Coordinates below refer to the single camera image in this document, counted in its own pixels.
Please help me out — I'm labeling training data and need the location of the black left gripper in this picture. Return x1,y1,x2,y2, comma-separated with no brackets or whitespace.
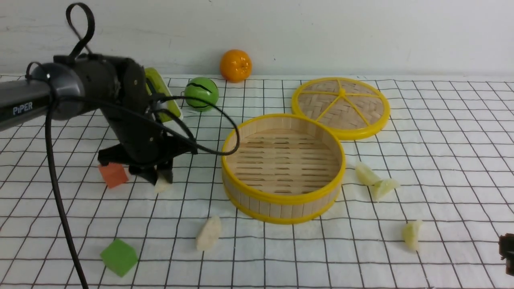
98,58,198,185

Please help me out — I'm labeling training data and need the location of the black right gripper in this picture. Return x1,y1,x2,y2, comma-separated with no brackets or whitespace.
499,234,514,276

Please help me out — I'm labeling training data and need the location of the white dumpling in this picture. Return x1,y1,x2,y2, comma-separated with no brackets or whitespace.
196,216,222,251
154,172,172,194

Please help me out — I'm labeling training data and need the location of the white dumpling front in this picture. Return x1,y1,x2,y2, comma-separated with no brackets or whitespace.
196,216,222,251

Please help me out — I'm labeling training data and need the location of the green dumpling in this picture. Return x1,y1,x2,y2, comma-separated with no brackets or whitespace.
402,220,423,251
355,162,382,186
371,179,401,202

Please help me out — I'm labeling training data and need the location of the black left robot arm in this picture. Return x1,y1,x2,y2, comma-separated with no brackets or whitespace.
0,54,198,184

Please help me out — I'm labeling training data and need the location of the bamboo steamer tray yellow rim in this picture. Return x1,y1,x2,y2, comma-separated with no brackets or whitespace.
221,114,346,224

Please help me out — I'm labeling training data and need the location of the bamboo steamer lid yellow rim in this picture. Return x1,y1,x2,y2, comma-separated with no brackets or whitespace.
291,77,391,140

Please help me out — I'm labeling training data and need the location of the orange foam cube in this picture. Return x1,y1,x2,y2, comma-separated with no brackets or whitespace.
98,163,129,189

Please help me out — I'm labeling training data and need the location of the green lid storage box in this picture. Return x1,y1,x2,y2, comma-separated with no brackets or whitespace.
144,67,183,120

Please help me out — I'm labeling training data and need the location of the green toy watermelon ball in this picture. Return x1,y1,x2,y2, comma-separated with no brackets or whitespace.
184,77,220,112

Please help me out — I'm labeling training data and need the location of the green foam cube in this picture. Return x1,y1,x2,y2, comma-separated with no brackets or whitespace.
100,238,139,277

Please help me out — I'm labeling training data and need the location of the white grid tablecloth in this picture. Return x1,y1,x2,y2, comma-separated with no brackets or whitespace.
0,75,514,289

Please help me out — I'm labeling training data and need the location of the orange toy fruit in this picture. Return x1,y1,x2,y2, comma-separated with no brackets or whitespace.
220,49,252,83

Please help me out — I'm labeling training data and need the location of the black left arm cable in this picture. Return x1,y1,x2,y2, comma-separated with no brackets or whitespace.
25,3,241,289

